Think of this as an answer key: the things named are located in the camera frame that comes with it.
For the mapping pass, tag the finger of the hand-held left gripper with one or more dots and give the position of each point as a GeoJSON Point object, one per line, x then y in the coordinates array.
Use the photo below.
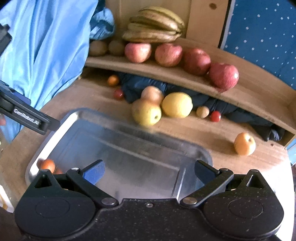
{"type": "Point", "coordinates": [27, 114]}
{"type": "Point", "coordinates": [4, 38]}

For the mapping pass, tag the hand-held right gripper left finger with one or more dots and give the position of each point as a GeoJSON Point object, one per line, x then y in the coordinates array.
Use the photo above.
{"type": "Point", "coordinates": [95, 172]}

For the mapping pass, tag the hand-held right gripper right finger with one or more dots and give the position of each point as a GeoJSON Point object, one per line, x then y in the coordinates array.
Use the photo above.
{"type": "Point", "coordinates": [203, 171]}

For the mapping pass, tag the metal tray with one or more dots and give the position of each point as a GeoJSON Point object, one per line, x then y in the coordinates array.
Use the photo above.
{"type": "Point", "coordinates": [120, 148]}

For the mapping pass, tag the small orange tangerine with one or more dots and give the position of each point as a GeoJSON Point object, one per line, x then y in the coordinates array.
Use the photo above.
{"type": "Point", "coordinates": [113, 80]}
{"type": "Point", "coordinates": [47, 165]}

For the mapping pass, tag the orange persimmon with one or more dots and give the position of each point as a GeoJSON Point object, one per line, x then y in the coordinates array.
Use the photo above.
{"type": "Point", "coordinates": [244, 143]}

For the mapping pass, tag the yellow lemon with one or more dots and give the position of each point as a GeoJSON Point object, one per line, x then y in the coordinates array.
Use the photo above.
{"type": "Point", "coordinates": [177, 104]}

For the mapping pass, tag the yellow green apple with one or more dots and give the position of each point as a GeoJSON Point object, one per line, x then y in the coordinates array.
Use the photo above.
{"type": "Point", "coordinates": [145, 113]}

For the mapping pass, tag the light blue cloth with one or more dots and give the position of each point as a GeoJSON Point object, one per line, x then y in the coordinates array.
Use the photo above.
{"type": "Point", "coordinates": [50, 46]}

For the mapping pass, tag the red cherry tomato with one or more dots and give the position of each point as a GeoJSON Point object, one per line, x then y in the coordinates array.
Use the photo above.
{"type": "Point", "coordinates": [118, 94]}
{"type": "Point", "coordinates": [215, 116]}

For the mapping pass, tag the small brown round fruit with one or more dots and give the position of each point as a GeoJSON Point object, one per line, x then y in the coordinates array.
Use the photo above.
{"type": "Point", "coordinates": [202, 112]}

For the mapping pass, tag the dark blue jacket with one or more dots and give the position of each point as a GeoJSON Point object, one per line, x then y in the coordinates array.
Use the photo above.
{"type": "Point", "coordinates": [231, 111]}

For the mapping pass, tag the pale pink apple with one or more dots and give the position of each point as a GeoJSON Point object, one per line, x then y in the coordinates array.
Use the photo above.
{"type": "Point", "coordinates": [152, 93]}

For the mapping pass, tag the brown kiwi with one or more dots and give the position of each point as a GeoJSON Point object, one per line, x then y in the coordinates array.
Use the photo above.
{"type": "Point", "coordinates": [98, 48]}
{"type": "Point", "coordinates": [116, 47]}

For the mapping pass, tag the red apple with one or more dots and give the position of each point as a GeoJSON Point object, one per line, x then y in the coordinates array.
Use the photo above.
{"type": "Point", "coordinates": [138, 52]}
{"type": "Point", "coordinates": [197, 61]}
{"type": "Point", "coordinates": [168, 55]}
{"type": "Point", "coordinates": [223, 76]}

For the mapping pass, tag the blue plastic bag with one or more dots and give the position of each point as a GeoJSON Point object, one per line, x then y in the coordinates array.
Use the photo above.
{"type": "Point", "coordinates": [103, 24]}

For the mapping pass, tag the wooden shelf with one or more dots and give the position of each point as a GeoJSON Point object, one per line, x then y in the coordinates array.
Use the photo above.
{"type": "Point", "coordinates": [161, 69]}

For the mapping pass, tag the blue white-dotted board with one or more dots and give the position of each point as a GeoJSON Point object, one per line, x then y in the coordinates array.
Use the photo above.
{"type": "Point", "coordinates": [261, 34]}

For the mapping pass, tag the banana bunch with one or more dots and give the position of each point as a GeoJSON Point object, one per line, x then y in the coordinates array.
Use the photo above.
{"type": "Point", "coordinates": [152, 25]}

